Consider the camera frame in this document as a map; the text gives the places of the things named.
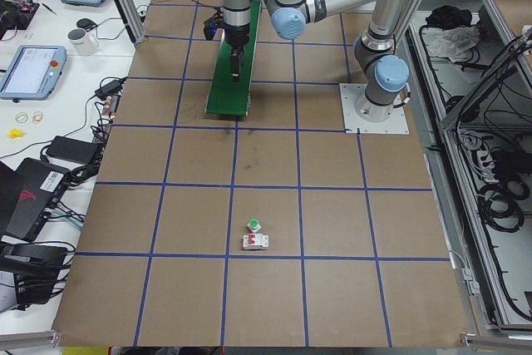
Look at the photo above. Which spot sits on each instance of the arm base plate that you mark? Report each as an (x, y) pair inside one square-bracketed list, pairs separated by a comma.
[(360, 116)]

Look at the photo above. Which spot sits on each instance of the black computer mouse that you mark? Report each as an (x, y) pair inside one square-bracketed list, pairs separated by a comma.
[(86, 24)]

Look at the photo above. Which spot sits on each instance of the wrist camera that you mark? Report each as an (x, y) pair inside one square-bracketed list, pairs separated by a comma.
[(211, 26)]

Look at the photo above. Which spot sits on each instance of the white mug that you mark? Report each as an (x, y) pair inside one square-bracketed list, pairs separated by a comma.
[(85, 43)]

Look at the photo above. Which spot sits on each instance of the yellow small object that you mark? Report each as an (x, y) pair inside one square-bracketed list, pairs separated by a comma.
[(15, 133)]

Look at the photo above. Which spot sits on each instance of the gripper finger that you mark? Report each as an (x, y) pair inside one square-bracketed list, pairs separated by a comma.
[(235, 63)]

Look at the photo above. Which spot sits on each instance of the black docking station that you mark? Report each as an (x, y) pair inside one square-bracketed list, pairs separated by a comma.
[(36, 270)]

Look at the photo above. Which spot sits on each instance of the near teach pendant tablet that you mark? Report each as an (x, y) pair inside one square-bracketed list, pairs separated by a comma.
[(33, 72)]

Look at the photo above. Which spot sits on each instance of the black power brick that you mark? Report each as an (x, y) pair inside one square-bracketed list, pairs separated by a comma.
[(73, 150)]

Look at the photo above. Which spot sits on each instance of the green push button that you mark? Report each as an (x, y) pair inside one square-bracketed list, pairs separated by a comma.
[(254, 226)]

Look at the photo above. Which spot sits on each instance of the green conveyor belt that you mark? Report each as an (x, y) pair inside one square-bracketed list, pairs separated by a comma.
[(230, 92)]

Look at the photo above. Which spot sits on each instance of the white crumpled cloth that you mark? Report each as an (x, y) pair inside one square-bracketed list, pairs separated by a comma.
[(455, 44)]

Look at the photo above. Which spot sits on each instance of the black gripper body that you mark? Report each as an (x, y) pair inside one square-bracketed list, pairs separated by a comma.
[(237, 38)]

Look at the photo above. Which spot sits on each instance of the white red circuit breaker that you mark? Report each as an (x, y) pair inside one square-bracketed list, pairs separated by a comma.
[(255, 242)]

